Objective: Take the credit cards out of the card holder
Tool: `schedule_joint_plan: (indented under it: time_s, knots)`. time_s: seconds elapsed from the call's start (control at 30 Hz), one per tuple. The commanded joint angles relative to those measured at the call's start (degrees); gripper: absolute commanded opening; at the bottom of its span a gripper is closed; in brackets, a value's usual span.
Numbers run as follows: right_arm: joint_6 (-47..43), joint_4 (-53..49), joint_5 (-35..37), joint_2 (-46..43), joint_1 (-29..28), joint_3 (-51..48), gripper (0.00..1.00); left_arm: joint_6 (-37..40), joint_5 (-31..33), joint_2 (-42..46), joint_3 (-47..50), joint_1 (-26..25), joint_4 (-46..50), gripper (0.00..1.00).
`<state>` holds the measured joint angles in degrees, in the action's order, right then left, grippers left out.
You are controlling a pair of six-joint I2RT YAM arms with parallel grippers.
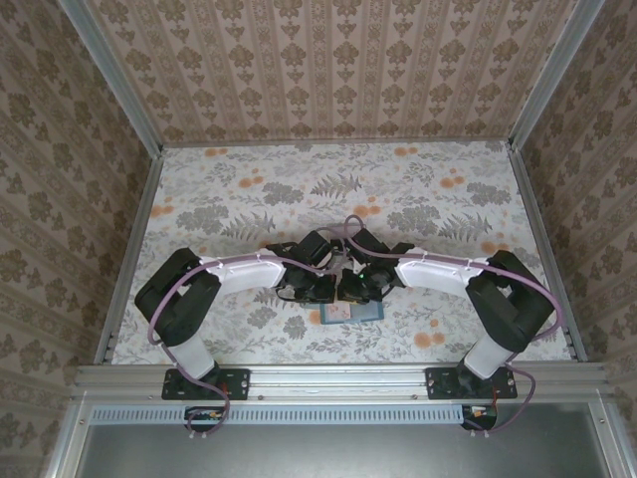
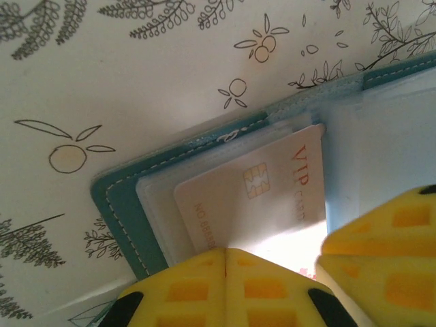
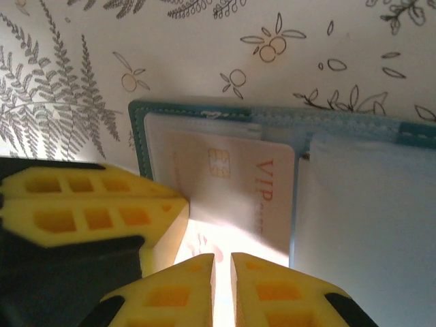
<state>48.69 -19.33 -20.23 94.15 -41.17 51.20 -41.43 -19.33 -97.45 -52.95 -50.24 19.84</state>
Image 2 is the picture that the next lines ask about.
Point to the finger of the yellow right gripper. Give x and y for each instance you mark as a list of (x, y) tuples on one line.
[(391, 231), (391, 293)]

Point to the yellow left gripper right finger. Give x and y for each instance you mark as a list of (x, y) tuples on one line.
[(272, 296)]

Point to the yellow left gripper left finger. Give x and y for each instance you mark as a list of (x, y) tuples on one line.
[(184, 293)]

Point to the white VIP card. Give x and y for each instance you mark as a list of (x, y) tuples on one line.
[(238, 211)]

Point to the teal leather card holder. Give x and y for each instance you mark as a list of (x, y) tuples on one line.
[(119, 204)]

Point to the floral printed table cover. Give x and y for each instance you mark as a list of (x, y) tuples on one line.
[(102, 68)]

